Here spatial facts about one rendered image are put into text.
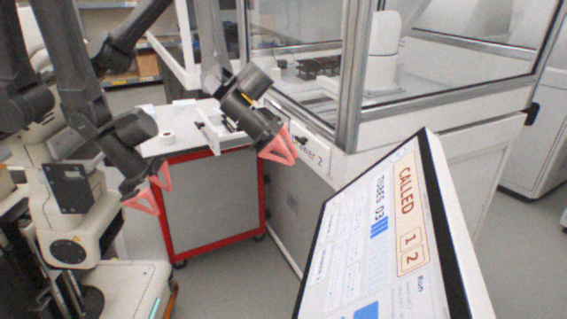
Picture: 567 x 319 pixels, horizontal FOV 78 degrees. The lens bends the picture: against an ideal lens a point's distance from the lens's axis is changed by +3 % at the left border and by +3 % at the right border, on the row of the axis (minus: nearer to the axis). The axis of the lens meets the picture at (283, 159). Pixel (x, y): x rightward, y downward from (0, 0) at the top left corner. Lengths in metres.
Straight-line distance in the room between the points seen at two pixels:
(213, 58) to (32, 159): 0.58
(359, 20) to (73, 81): 0.70
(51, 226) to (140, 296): 0.58
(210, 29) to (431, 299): 0.73
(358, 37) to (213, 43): 0.41
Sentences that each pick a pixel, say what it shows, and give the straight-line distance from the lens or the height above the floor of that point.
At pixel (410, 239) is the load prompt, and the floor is 1.16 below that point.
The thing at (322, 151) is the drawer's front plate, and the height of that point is 0.91.
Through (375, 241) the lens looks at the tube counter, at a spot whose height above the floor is 1.11.
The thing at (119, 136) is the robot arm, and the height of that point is 1.18.
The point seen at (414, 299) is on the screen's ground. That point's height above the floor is 1.15.
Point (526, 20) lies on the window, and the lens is 1.60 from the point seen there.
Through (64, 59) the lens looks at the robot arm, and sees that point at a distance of 0.77.
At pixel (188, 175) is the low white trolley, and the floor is 0.60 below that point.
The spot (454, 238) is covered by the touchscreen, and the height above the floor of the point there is 1.19.
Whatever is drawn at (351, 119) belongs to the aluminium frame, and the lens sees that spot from 1.09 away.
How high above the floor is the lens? 1.49
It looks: 30 degrees down
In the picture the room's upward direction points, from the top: straight up
